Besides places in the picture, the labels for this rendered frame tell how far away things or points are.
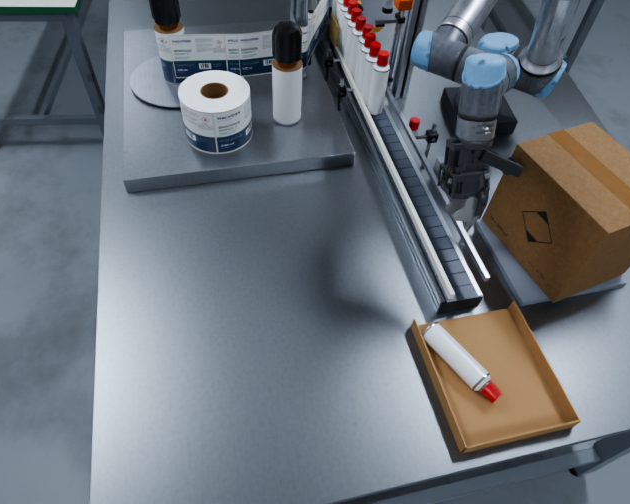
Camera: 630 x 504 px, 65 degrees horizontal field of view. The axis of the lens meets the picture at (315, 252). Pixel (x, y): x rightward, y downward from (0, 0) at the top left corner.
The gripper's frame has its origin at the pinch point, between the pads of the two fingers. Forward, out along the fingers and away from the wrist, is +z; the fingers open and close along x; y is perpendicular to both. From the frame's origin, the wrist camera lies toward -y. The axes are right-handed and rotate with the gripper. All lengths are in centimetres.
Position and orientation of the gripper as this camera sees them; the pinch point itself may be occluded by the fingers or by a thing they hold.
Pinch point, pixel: (469, 223)
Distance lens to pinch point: 116.1
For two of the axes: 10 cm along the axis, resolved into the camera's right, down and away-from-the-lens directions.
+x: 2.3, 5.2, -8.2
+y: -9.7, 1.4, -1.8
